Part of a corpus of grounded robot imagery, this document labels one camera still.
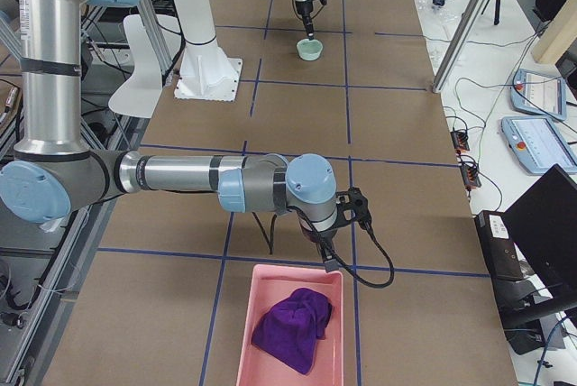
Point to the purple microfiber cloth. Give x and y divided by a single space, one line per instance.
289 330

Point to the mint green bowl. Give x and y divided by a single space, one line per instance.
309 50

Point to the black computer box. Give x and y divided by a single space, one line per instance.
498 249

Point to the near teach pendant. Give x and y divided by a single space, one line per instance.
534 142

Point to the orange black connector block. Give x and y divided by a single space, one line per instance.
460 141

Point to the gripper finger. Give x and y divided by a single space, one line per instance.
327 253
309 27

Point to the teach pendant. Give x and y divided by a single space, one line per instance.
534 142
535 93

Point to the black monitor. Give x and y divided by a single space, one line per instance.
542 224

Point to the pink plastic tray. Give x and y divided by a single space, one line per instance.
271 284

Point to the far teach pendant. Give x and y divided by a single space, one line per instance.
535 93

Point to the aluminium frame post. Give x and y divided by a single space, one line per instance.
457 43

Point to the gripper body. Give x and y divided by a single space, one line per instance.
324 237
305 7

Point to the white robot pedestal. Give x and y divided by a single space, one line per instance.
205 72

